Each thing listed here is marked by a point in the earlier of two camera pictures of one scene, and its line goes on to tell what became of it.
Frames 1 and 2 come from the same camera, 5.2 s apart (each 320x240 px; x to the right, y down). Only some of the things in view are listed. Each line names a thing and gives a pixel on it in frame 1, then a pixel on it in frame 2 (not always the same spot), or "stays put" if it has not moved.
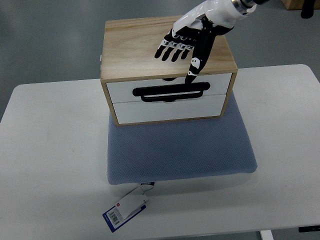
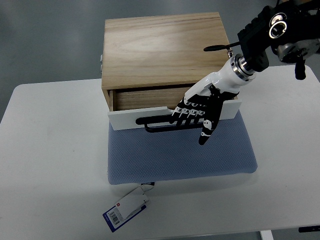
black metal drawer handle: [179, 88] → [198, 123]
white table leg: [266, 235] stays put
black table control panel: [309, 228] stays put
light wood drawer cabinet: [140, 88] stays put
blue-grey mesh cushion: [171, 150] stays put
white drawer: [123, 91] → [126, 107]
